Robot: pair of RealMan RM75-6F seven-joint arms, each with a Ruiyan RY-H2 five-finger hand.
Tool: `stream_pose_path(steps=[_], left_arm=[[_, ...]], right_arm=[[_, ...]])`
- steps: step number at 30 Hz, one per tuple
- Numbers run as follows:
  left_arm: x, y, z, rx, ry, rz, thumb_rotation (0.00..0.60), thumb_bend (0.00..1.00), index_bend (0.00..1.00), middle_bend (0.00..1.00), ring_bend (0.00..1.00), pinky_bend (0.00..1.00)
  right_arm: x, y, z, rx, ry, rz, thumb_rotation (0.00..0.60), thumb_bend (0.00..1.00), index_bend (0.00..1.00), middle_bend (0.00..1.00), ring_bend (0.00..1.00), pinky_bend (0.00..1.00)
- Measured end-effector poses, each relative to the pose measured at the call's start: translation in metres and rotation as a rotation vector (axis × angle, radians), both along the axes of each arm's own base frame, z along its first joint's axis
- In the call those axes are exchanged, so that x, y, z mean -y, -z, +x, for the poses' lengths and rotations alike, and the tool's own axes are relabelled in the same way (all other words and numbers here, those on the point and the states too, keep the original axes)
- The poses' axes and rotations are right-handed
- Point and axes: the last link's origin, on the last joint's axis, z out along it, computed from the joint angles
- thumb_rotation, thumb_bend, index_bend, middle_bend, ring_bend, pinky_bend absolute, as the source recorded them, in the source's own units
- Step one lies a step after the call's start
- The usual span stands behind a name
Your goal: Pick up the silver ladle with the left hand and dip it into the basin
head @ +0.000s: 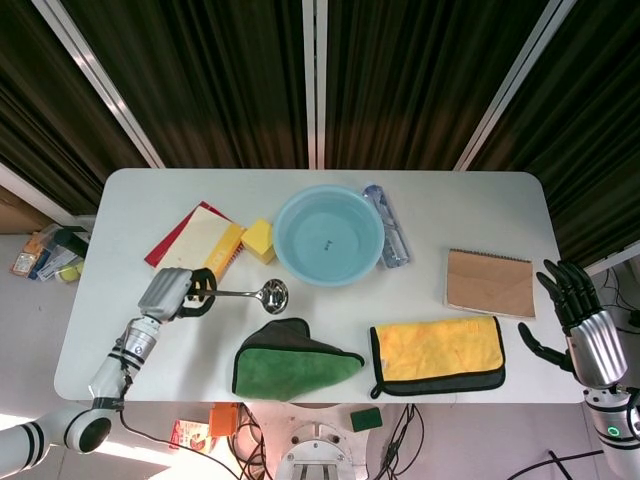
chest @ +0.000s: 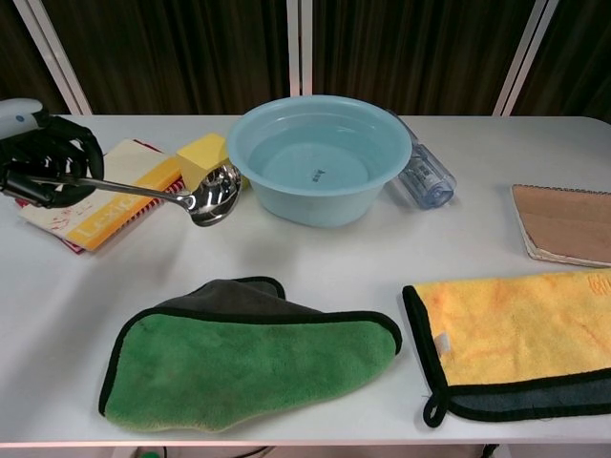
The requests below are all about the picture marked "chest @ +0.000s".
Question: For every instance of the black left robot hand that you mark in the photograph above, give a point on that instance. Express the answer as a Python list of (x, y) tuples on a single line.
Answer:
[(71, 143)]

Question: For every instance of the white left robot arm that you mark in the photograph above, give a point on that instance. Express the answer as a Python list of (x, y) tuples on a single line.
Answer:
[(14, 117)]

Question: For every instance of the light blue plastic basin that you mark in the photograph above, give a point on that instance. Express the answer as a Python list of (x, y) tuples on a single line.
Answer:
[(310, 202)]

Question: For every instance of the yellow white Lexicon book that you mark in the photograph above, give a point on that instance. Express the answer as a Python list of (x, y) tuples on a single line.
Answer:
[(129, 162)]

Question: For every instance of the yellow sponge block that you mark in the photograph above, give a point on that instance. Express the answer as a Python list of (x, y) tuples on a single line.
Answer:
[(200, 152)]

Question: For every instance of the dark brown curtain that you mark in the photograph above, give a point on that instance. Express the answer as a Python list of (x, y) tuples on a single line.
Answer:
[(191, 52)]

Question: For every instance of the green grey microfibre cloth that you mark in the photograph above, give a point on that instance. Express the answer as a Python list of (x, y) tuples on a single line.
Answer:
[(238, 367)]

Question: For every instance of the small green knob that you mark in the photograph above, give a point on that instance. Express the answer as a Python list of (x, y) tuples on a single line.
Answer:
[(152, 454)]

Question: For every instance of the clear plastic bottle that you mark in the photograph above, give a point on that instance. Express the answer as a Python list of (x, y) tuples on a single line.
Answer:
[(425, 179)]

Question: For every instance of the yellow grey microfibre cloth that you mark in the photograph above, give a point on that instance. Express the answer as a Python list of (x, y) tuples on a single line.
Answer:
[(515, 329)]

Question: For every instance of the brown cover notebook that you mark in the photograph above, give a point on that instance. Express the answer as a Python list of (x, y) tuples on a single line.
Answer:
[(568, 224)]

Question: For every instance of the white slanted frame post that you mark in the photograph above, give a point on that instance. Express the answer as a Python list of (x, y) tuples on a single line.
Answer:
[(57, 57), (522, 62)]

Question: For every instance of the white upright frame post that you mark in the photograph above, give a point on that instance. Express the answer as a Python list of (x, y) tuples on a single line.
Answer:
[(299, 47)]

